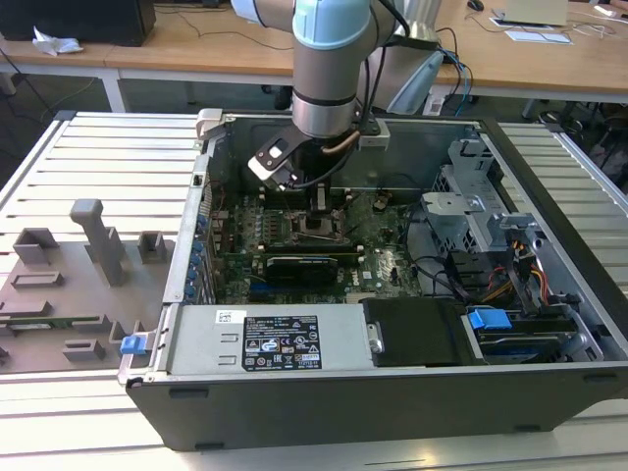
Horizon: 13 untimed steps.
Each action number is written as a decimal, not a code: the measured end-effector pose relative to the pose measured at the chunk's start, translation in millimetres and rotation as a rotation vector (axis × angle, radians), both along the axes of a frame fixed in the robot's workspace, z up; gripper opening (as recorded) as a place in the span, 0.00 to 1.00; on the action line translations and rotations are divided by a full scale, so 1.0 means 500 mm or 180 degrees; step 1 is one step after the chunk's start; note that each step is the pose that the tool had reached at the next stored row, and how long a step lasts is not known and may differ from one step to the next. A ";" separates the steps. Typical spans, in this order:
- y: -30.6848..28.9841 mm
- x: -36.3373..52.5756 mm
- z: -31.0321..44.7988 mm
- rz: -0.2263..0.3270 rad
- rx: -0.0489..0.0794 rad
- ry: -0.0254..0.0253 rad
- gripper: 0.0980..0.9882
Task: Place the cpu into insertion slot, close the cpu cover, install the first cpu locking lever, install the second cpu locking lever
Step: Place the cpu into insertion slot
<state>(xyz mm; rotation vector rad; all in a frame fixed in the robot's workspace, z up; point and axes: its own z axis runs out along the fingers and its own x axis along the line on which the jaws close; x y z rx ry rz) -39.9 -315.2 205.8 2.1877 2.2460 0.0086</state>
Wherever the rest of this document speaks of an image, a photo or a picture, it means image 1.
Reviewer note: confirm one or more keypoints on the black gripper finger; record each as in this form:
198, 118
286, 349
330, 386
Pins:
330, 198

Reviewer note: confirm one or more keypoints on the silver square CPU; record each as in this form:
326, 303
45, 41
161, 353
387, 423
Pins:
329, 220

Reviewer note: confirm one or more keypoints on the metal locking lever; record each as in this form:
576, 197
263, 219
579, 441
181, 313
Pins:
321, 237

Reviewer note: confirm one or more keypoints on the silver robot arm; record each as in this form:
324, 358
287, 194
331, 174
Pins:
324, 83

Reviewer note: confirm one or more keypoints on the CPU socket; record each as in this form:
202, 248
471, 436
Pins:
304, 226

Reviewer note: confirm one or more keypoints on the black RAM slot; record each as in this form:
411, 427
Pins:
289, 200
309, 247

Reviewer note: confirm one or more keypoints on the blue expansion slot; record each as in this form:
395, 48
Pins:
260, 283

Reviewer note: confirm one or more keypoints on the round coin cell battery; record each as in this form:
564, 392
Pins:
381, 201

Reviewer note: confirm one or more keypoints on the black graphics card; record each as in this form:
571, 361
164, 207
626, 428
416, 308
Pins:
301, 271

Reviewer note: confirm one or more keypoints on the green motherboard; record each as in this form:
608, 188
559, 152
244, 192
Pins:
382, 267

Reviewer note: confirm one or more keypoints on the silver metal drive cage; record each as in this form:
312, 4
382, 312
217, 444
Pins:
456, 216

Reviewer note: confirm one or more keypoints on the white power adapter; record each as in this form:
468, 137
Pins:
434, 104

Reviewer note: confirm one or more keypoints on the black plastic shroud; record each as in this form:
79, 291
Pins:
417, 333

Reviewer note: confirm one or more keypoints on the long wooden desk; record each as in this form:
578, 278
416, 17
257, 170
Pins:
196, 54

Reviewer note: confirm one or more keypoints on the grey power supply unit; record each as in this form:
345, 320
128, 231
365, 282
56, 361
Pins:
206, 338

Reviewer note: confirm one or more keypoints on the blue disk carrier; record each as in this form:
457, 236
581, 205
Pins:
488, 324

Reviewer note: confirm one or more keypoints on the black open PC case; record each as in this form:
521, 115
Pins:
343, 417

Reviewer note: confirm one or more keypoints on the black computer mouse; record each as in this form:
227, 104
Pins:
475, 4

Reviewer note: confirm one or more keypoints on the black hard disk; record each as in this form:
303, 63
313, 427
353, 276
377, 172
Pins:
520, 346

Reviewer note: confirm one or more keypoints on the blue plastic latch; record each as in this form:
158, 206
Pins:
132, 344

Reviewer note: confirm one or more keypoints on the white paper sheet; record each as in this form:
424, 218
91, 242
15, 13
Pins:
539, 36

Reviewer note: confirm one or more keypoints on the grey parts rack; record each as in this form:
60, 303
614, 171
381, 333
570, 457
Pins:
73, 294

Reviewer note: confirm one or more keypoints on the beige laptop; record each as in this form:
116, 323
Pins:
537, 11

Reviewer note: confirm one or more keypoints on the black computer box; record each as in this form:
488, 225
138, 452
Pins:
73, 19

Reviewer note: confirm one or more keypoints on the crumpled white paper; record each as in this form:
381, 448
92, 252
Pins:
54, 45

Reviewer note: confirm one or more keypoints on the black office chair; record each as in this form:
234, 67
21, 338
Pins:
613, 137

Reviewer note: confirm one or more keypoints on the silver disk bay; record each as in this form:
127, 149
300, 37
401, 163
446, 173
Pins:
584, 343

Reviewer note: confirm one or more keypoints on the green RAM stick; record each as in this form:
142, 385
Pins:
59, 322

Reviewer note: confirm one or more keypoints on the small wooden desk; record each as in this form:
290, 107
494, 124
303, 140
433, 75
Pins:
29, 61

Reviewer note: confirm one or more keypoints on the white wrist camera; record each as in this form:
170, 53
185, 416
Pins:
272, 169
375, 142

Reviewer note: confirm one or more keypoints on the silver case hinge bracket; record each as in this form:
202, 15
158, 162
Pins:
208, 122

